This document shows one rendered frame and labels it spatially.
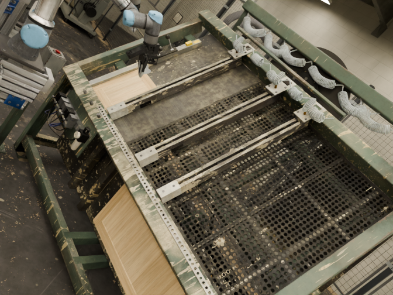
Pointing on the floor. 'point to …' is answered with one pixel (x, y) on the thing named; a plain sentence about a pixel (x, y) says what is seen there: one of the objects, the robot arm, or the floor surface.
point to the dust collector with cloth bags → (84, 12)
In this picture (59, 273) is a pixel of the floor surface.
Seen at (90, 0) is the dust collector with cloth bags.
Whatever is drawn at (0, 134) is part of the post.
